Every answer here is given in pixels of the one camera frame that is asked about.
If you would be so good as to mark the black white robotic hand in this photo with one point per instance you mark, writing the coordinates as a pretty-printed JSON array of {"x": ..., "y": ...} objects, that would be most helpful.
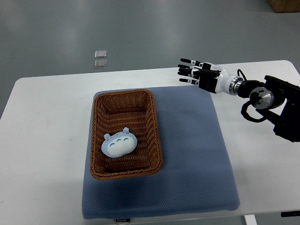
[{"x": 208, "y": 77}]

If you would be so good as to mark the blue plush toy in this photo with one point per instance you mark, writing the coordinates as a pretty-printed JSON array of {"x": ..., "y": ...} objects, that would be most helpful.
[{"x": 119, "y": 144}]

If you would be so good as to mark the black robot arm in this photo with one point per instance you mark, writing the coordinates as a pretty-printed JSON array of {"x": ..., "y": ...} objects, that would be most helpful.
[{"x": 275, "y": 100}]

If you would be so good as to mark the brown wicker basket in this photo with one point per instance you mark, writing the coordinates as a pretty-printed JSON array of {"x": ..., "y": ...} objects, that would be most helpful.
[{"x": 114, "y": 111}]

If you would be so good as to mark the blue fabric mat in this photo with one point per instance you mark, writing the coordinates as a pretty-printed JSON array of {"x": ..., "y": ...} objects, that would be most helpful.
[{"x": 196, "y": 176}]

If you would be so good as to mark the brown cardboard box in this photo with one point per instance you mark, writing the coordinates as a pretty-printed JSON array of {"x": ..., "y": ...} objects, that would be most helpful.
[{"x": 285, "y": 6}]

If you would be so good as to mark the upper silver floor plate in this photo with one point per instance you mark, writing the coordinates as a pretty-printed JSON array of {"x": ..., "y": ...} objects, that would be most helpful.
[{"x": 100, "y": 54}]

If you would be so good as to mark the white table leg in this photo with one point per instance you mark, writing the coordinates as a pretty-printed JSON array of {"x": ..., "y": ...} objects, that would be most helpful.
[{"x": 250, "y": 220}]

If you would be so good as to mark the black table control panel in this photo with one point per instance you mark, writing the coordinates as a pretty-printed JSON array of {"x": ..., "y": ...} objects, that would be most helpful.
[{"x": 290, "y": 214}]

